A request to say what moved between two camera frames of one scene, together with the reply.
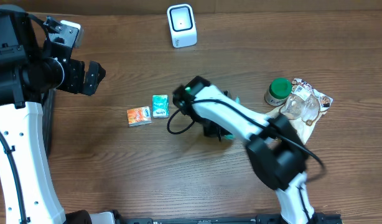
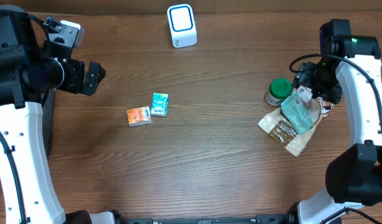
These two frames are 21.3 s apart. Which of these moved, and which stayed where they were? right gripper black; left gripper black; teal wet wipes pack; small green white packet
Moved: teal wet wipes pack; right gripper black
Stayed: left gripper black; small green white packet
